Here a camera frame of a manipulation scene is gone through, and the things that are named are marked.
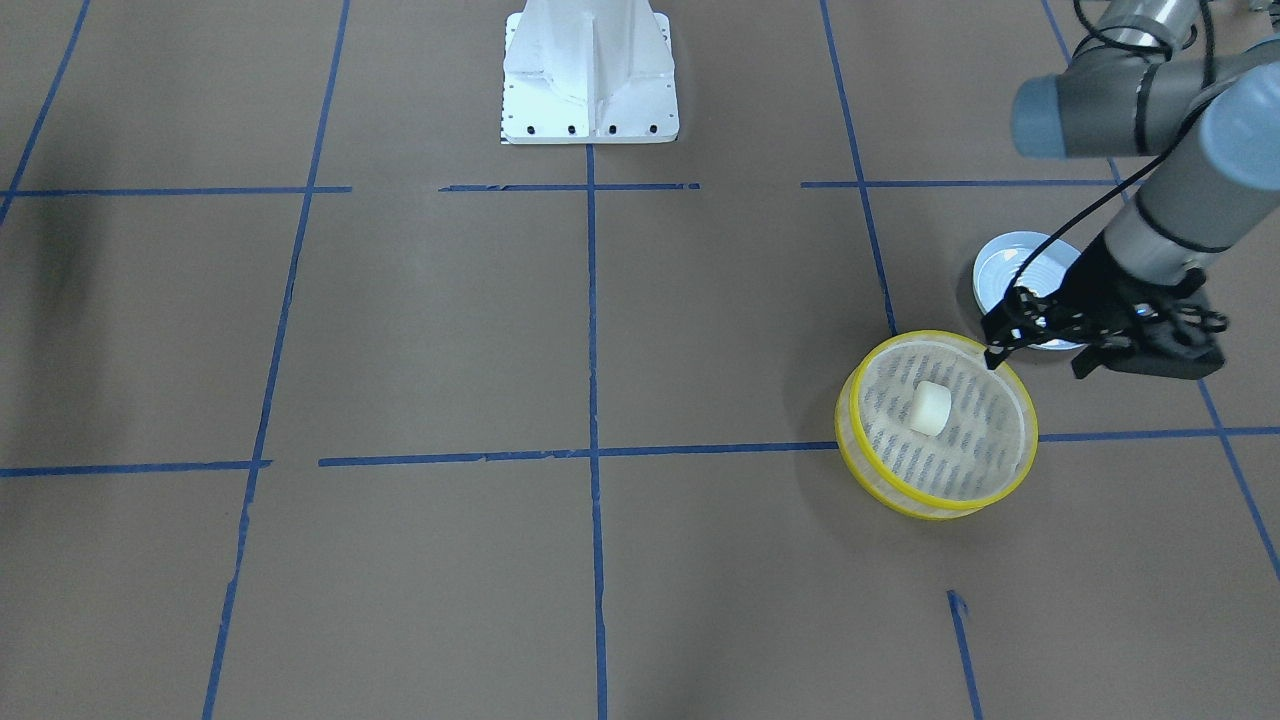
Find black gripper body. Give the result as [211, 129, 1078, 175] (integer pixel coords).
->
[1055, 234, 1229, 380]

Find white steamed bun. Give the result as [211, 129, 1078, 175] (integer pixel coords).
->
[906, 380, 952, 437]

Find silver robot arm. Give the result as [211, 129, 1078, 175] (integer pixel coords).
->
[980, 1, 1279, 380]

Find yellow round steamer basket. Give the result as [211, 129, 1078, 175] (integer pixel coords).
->
[835, 331, 1039, 520]

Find light blue plate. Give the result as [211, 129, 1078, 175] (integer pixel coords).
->
[972, 231, 1082, 315]

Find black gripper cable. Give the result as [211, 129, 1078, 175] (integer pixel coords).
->
[1009, 90, 1242, 296]

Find white camera stand base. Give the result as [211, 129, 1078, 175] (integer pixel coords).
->
[500, 1, 681, 145]

